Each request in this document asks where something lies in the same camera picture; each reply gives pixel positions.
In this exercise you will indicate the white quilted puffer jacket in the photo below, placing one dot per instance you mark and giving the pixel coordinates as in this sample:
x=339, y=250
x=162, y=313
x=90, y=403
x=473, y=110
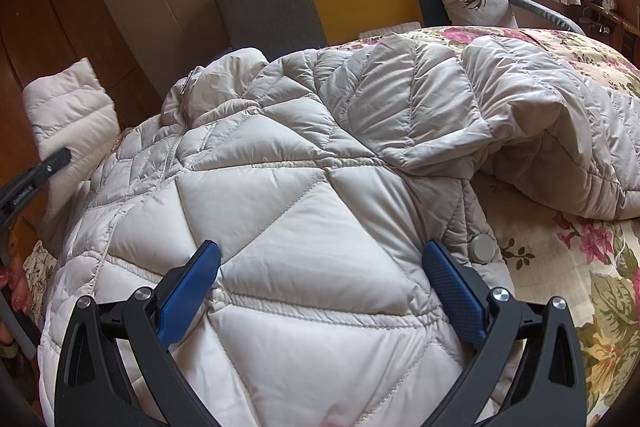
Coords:
x=300, y=207

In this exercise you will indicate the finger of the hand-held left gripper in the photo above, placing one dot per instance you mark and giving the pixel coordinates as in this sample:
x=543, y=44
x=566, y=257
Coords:
x=30, y=187

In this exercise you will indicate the floral bedspread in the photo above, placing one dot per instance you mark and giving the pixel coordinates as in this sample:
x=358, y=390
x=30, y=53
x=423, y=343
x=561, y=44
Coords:
x=550, y=267

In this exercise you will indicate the cluttered wooden desk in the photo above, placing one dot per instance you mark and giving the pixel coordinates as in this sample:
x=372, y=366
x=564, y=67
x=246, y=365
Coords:
x=610, y=12

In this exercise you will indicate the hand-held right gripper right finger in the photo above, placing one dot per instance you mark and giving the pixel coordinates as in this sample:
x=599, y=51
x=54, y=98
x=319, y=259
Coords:
x=455, y=297

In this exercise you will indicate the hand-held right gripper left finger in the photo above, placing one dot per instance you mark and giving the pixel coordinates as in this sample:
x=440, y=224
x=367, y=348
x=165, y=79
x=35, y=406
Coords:
x=190, y=297

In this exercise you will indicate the grey curved chair frame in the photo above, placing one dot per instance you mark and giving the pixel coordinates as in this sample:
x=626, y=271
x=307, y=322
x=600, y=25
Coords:
x=545, y=9

